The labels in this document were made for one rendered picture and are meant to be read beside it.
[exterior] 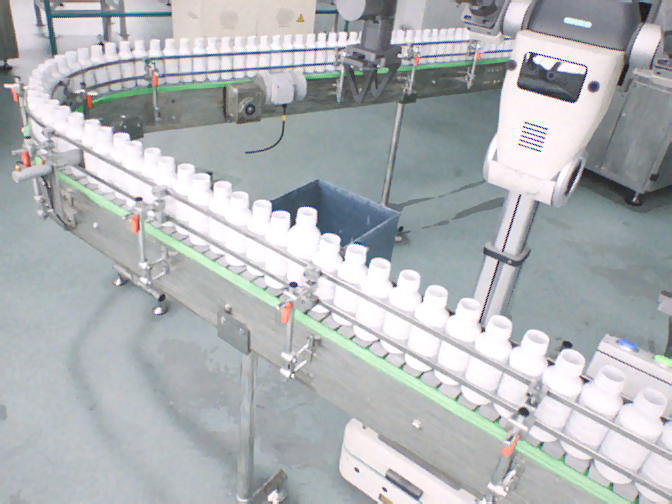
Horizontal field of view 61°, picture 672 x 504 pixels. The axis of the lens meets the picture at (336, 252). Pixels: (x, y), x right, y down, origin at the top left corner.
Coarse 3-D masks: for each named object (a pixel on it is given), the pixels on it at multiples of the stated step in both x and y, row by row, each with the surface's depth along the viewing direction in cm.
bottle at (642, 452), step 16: (640, 400) 82; (656, 400) 84; (624, 416) 84; (640, 416) 83; (656, 416) 82; (608, 432) 88; (640, 432) 82; (656, 432) 82; (608, 448) 87; (624, 448) 85; (640, 448) 84; (624, 464) 86; (640, 464) 87; (608, 480) 89; (624, 480) 88
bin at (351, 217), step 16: (288, 192) 172; (304, 192) 179; (320, 192) 184; (336, 192) 180; (352, 192) 176; (272, 208) 169; (288, 208) 175; (320, 208) 186; (336, 208) 182; (352, 208) 178; (368, 208) 174; (384, 208) 171; (320, 224) 189; (336, 224) 185; (352, 224) 181; (368, 224) 177; (384, 224) 162; (352, 240) 183; (368, 240) 158; (384, 240) 167; (368, 256) 163; (384, 256) 172
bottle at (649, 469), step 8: (664, 432) 83; (664, 440) 82; (664, 448) 83; (648, 456) 86; (656, 456) 84; (648, 464) 86; (656, 464) 84; (664, 464) 83; (640, 472) 87; (648, 472) 86; (656, 472) 84; (664, 472) 83; (648, 480) 86; (656, 480) 85; (664, 480) 84; (640, 488) 87; (664, 488) 84; (648, 496) 86; (656, 496) 86
